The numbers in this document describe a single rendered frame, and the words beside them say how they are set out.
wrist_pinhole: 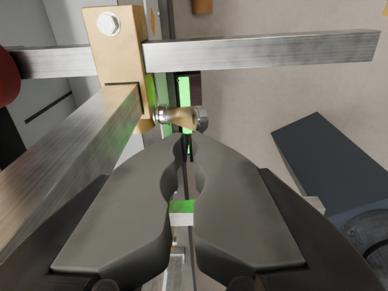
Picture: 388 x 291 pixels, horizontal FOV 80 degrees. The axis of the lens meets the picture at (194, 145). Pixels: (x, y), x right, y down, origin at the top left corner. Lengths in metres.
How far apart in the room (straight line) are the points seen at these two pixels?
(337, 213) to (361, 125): 0.74
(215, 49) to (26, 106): 0.33
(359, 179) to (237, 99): 0.62
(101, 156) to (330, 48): 0.25
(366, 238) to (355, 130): 0.75
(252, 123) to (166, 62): 1.03
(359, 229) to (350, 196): 0.10
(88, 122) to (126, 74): 0.10
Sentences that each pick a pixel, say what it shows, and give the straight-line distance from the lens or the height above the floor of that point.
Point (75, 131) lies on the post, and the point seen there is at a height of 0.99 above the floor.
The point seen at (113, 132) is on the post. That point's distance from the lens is 0.19.
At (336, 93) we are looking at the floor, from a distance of 1.36.
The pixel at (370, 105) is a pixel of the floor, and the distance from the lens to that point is 1.48.
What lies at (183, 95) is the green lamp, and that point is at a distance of 0.44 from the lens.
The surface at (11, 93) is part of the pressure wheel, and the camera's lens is 0.31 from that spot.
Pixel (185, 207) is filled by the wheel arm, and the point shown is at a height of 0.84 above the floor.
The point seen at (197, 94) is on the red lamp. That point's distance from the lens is 0.44.
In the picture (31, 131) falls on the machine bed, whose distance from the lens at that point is 0.48.
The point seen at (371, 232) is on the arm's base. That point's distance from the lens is 0.88.
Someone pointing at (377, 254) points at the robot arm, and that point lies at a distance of 0.87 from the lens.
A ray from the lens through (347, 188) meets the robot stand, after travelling 0.93.
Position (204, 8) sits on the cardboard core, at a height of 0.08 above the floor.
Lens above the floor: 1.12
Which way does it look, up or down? 60 degrees down
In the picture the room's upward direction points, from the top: 179 degrees counter-clockwise
